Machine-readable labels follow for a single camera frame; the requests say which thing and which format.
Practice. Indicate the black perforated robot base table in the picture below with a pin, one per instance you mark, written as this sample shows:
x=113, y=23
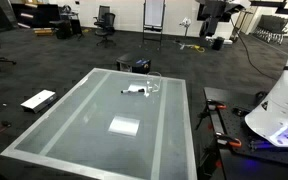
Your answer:
x=256, y=159

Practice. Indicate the black bin with items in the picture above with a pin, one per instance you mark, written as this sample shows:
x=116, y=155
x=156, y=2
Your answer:
x=135, y=62

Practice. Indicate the whiteboard on stand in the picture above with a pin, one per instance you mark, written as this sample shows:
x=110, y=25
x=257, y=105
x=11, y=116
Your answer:
x=153, y=18

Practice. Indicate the black desk with shelves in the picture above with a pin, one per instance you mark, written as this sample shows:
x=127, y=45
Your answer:
x=48, y=19

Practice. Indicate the orange handled clamp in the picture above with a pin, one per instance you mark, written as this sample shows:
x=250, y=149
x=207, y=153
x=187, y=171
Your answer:
x=213, y=105
x=224, y=139

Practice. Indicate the clear glass cup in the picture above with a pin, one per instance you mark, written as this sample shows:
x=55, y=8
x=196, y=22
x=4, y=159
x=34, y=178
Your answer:
x=153, y=81

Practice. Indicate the white flat box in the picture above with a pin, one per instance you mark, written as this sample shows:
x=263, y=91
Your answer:
x=39, y=101

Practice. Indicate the black and white marker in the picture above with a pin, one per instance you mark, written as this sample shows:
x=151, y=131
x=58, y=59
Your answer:
x=132, y=91

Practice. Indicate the row of stacked chairs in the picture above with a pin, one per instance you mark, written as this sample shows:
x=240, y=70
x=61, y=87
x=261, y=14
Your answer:
x=271, y=28

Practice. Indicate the black bucket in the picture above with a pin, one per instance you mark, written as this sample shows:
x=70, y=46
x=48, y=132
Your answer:
x=218, y=43

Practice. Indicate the black monitor screen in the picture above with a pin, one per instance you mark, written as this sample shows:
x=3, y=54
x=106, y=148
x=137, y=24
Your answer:
x=221, y=9

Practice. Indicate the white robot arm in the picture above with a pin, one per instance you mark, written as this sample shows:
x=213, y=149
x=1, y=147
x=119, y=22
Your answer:
x=269, y=119

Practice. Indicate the black office chair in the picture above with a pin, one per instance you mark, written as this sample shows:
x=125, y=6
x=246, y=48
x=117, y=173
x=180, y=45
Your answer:
x=105, y=26

